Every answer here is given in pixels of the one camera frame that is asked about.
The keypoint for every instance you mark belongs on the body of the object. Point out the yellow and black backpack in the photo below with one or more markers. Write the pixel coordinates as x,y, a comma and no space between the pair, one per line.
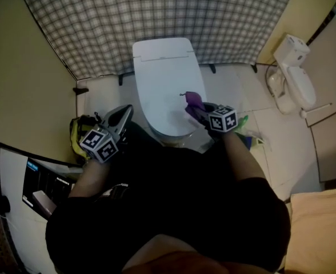
76,136

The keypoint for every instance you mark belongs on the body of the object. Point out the grey plaid curtain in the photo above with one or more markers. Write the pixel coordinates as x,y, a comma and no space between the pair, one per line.
156,16

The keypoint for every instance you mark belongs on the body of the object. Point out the person's black shirt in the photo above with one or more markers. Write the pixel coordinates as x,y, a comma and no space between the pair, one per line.
171,204

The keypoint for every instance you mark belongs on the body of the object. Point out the black adapter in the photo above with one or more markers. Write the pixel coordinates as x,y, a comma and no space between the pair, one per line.
0,203

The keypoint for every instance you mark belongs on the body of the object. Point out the green plastic wrapper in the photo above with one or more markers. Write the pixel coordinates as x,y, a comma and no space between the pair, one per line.
242,124

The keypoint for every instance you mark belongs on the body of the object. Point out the beige rounded object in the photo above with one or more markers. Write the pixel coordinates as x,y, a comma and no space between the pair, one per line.
296,78

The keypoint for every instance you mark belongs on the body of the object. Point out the person's right forearm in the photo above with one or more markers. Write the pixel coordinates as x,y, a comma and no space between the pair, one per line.
242,158

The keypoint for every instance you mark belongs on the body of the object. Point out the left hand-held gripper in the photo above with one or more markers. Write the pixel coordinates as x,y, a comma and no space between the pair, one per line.
99,147

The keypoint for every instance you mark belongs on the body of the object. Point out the person's left forearm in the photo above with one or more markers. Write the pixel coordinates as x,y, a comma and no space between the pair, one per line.
88,178

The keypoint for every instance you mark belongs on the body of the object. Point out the cream padded cushion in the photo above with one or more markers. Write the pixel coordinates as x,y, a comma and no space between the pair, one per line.
322,233

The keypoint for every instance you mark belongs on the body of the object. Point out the black panel clamp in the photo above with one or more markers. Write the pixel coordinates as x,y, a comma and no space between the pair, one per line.
212,68
254,68
80,90
121,79

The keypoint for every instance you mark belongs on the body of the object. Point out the black printed carton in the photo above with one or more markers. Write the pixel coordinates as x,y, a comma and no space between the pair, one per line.
48,187

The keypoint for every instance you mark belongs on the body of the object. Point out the beige partition panel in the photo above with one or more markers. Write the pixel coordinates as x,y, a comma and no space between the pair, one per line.
19,81
288,24

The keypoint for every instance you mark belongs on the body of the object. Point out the purple cloth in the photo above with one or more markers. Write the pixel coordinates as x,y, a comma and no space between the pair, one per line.
193,98

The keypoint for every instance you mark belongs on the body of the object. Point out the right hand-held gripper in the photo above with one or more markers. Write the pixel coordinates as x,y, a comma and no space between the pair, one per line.
223,120

